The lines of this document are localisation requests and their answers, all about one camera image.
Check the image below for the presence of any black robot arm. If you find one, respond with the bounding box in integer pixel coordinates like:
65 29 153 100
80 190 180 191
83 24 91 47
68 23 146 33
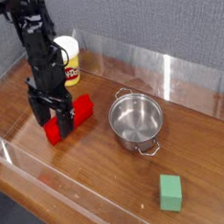
0 0 74 139

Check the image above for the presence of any black cable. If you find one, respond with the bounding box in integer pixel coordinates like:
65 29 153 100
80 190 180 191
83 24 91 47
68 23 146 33
51 40 72 69

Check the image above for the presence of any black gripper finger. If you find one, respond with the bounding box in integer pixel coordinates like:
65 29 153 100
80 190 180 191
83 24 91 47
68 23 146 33
56 106 75 139
29 97 51 126

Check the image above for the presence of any small stainless steel pot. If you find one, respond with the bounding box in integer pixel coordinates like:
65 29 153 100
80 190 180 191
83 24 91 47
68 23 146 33
108 88 164 157

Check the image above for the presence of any yellow Play-Doh container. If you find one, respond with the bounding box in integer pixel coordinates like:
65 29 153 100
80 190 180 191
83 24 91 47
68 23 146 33
54 35 80 87

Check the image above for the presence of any green foam block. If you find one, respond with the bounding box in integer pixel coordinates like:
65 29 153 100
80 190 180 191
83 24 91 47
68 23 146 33
159 174 183 212

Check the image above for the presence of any red rectangular block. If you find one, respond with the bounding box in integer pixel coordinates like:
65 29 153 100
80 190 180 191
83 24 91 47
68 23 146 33
43 94 94 145

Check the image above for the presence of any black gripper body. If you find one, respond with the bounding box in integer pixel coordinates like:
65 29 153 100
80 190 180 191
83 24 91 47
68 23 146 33
26 48 72 110

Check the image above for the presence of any clear acrylic table barrier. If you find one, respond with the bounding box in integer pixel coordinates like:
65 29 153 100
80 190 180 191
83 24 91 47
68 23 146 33
0 30 224 224

